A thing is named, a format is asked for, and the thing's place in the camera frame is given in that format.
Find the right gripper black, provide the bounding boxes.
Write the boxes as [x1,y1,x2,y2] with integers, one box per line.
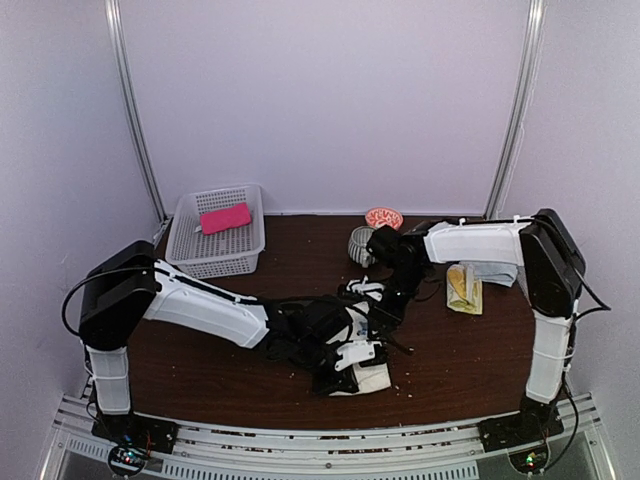
[369,264,430,339]

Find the pink microfibre towel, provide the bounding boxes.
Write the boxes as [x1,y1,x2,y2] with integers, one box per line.
[200,202,251,235]

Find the beige towel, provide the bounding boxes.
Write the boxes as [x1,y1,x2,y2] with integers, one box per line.
[347,302,391,395]

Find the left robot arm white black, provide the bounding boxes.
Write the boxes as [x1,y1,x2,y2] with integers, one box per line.
[61,241,360,444]

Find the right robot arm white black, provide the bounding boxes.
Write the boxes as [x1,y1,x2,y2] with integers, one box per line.
[366,208,586,442]

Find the grey striped ceramic mug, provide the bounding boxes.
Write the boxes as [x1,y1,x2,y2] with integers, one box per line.
[348,225,376,268]

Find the yellow green patterned towel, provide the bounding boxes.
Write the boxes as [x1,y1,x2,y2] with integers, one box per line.
[446,264,484,316]

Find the red white patterned bowl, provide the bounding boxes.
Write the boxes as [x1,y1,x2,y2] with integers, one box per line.
[365,207,404,230]

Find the light blue towel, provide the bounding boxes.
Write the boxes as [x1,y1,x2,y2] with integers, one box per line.
[472,262,518,288]

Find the white perforated plastic basket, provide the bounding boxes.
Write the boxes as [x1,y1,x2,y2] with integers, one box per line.
[165,184,266,279]

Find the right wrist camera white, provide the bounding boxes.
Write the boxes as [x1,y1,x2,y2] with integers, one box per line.
[338,276,385,302]

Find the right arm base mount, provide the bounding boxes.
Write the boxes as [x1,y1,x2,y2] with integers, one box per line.
[477,413,564,452]

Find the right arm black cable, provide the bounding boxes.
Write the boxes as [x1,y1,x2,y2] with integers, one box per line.
[542,224,612,474]

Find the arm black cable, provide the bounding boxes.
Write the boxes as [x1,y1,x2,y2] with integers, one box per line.
[60,264,415,357]
[542,224,612,474]

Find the aluminium front rail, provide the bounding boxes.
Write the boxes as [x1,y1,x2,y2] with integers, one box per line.
[37,394,616,480]

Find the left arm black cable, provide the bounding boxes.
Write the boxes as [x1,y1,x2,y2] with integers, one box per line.
[60,264,415,357]

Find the right aluminium corner post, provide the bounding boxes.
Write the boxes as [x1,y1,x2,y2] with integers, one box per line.
[484,0,546,219]

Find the aluminium corner post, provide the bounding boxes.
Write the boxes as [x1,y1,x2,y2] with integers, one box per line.
[104,0,169,224]
[484,0,546,219]

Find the left aluminium corner post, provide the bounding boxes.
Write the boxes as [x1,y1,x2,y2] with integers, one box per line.
[104,0,169,224]

